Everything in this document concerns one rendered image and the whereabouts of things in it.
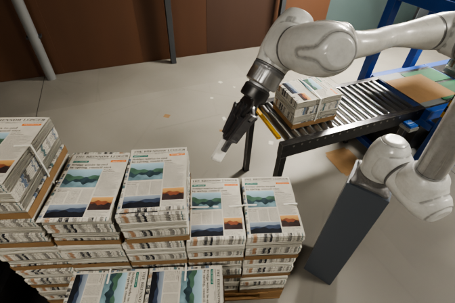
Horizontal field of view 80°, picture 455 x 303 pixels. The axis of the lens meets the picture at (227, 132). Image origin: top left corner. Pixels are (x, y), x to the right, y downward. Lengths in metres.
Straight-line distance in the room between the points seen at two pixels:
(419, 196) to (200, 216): 0.95
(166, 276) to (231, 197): 0.51
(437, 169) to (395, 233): 1.59
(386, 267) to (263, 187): 1.31
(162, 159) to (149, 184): 0.16
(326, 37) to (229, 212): 1.09
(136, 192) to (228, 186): 0.53
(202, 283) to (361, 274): 1.30
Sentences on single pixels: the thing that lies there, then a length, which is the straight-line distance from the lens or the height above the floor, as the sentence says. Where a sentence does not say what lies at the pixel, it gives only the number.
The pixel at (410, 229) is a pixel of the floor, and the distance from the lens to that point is 2.86.
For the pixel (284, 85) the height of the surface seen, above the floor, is 1.03.
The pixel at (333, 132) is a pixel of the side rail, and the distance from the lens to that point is 2.09.
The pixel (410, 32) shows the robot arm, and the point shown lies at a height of 1.79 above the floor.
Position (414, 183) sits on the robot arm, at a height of 1.25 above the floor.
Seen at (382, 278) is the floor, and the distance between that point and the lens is 2.50.
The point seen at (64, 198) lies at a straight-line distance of 1.37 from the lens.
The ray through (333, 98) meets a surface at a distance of 2.06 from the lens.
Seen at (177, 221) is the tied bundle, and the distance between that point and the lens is 1.23.
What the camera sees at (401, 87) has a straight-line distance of 2.94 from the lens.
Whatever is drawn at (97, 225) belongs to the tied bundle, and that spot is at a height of 1.01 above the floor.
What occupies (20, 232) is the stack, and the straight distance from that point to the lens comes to 1.50.
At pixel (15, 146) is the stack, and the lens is 1.35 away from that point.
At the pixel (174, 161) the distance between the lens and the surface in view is 1.36.
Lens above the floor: 2.05
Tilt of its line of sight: 41 degrees down
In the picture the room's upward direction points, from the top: 2 degrees clockwise
